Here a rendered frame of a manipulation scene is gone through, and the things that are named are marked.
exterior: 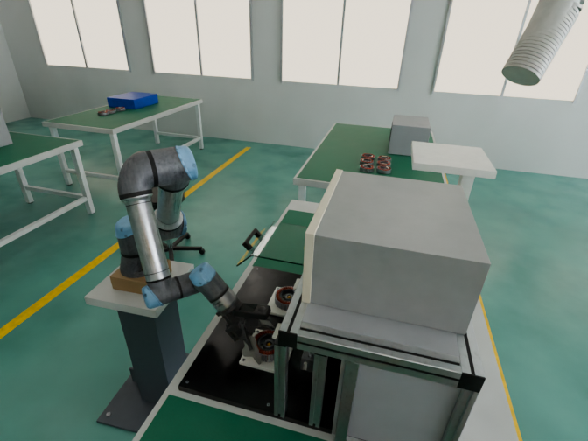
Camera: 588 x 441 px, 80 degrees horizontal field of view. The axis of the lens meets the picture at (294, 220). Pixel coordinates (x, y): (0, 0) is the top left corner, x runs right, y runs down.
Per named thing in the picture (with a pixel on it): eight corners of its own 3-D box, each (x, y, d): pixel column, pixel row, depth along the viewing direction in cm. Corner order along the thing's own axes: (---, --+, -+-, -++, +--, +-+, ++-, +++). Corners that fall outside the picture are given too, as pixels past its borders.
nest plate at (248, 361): (239, 364, 114) (239, 361, 113) (255, 331, 126) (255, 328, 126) (283, 375, 110) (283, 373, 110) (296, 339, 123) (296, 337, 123)
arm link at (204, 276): (203, 260, 115) (210, 260, 108) (224, 284, 118) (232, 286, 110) (184, 276, 112) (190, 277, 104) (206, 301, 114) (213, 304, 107)
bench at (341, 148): (290, 261, 297) (293, 178, 260) (330, 181, 454) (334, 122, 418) (427, 286, 272) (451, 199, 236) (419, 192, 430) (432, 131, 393)
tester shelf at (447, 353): (277, 345, 83) (277, 331, 81) (329, 215, 141) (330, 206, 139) (479, 393, 74) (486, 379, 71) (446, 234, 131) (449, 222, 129)
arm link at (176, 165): (143, 225, 152) (143, 142, 108) (178, 216, 159) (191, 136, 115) (152, 248, 148) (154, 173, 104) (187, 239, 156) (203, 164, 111)
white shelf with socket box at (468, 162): (396, 247, 182) (413, 162, 160) (397, 214, 213) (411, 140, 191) (469, 259, 174) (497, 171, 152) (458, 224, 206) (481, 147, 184)
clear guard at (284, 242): (235, 266, 120) (234, 251, 118) (260, 232, 141) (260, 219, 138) (330, 284, 113) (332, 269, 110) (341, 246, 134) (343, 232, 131)
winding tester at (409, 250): (301, 302, 90) (304, 233, 80) (331, 222, 127) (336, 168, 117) (465, 336, 81) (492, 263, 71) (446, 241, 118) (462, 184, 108)
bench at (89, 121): (61, 185, 417) (41, 121, 381) (157, 142, 579) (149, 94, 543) (127, 196, 398) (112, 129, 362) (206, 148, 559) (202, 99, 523)
